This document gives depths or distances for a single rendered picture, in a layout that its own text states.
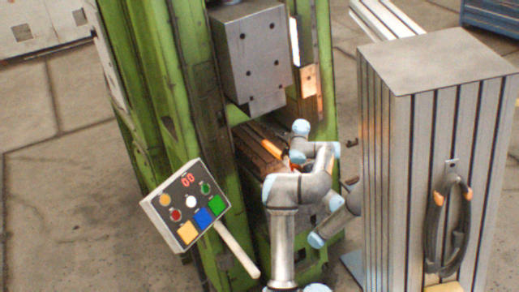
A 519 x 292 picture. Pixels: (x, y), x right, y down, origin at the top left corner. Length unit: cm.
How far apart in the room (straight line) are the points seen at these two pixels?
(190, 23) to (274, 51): 40
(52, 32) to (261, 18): 558
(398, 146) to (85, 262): 310
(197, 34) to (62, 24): 538
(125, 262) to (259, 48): 201
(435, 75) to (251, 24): 132
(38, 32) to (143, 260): 460
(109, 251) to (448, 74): 316
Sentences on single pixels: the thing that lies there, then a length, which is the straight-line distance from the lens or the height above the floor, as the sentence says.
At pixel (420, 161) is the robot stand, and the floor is 186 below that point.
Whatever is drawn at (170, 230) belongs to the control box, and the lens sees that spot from 225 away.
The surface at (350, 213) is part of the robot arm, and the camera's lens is 203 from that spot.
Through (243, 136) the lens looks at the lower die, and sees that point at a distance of 285.
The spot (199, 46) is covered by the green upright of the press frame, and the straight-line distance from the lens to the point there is 236.
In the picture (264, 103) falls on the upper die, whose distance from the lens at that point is 245.
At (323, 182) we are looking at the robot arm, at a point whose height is 135.
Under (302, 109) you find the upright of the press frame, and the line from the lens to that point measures 278.
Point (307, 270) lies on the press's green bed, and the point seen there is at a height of 14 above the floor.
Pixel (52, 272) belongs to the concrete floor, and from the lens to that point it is 396.
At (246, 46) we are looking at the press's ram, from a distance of 230.
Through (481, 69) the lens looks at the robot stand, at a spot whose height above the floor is 203.
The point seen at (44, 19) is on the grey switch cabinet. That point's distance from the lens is 760.
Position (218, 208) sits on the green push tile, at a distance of 239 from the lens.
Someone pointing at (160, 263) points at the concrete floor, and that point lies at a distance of 366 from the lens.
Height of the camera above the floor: 253
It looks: 34 degrees down
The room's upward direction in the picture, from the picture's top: 9 degrees counter-clockwise
